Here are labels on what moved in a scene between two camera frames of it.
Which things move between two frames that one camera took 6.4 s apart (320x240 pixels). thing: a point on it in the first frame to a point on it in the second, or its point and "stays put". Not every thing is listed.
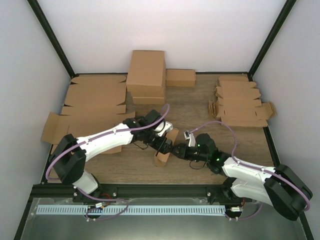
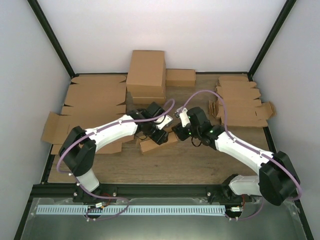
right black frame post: (286, 10) stays put
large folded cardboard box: (146, 76) stays put
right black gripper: (183, 150) to (179, 132)
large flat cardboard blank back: (95, 96) stays put
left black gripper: (158, 147) to (158, 138)
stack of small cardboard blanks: (237, 105) stays put
